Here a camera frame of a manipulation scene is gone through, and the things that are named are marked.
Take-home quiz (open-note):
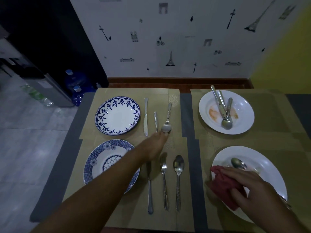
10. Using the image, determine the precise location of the person's right hand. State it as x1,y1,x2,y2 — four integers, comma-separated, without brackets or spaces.
220,166,290,224

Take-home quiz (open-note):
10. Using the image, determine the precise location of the person's left hand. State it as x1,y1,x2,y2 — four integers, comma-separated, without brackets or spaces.
143,130,170,163

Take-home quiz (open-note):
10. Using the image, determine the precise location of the steel spoon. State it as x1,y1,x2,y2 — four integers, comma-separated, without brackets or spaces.
221,97,234,130
161,102,173,133
230,157,248,171
173,155,185,212

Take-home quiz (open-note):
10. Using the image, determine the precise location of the white plate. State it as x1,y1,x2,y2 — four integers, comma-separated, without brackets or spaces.
198,89,255,135
211,146,288,224

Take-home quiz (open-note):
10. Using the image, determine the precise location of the red cleaning cloth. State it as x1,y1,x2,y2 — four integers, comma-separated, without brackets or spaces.
209,165,247,211

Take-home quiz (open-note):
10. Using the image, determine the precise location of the blue floral rim plate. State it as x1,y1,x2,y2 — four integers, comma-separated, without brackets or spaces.
95,96,141,136

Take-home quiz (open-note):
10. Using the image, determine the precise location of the blue geometric rim plate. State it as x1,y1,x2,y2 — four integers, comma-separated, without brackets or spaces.
83,139,141,194

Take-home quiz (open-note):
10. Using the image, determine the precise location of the person's left forearm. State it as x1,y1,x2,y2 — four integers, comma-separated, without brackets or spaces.
30,148,151,233

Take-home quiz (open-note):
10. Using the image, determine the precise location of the beige woven placemat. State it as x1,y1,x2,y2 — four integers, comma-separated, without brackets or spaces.
198,132,311,233
190,89,304,143
79,87,183,141
63,137,195,232

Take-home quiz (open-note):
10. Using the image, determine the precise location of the brown wooden baseboard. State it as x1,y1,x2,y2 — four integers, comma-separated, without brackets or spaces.
107,77,254,93

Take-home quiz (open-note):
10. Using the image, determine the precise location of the blue water jug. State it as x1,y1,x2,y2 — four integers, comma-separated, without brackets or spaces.
71,86,84,106
64,69,94,93

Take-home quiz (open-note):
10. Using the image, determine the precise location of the silver water dispenser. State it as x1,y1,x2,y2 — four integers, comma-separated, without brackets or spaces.
0,24,75,107

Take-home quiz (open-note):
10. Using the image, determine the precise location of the green label plastic bottle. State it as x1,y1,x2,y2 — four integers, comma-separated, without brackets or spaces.
20,84,54,106

